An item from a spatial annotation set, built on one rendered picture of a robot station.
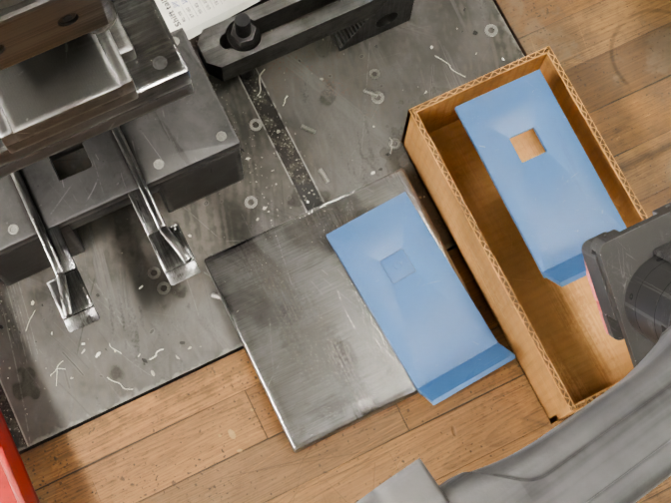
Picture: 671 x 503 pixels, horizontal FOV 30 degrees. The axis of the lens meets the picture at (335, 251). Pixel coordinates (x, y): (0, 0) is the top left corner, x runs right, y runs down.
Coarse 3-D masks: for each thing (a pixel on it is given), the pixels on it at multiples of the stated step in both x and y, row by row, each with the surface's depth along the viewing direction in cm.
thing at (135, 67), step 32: (128, 0) 76; (128, 32) 75; (160, 32) 75; (32, 64) 70; (64, 64) 70; (96, 64) 70; (128, 64) 75; (160, 64) 75; (0, 96) 70; (32, 96) 70; (64, 96) 70; (96, 96) 70; (128, 96) 72; (160, 96) 76; (0, 128) 69; (32, 128) 70; (64, 128) 72; (96, 128) 76; (0, 160) 74; (32, 160) 76
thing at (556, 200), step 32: (480, 96) 91; (512, 96) 91; (544, 96) 91; (480, 128) 90; (512, 128) 90; (544, 128) 91; (512, 160) 90; (544, 160) 90; (576, 160) 90; (512, 192) 89; (544, 192) 89; (576, 192) 90; (544, 224) 89; (576, 224) 89; (608, 224) 89; (544, 256) 88; (576, 256) 88
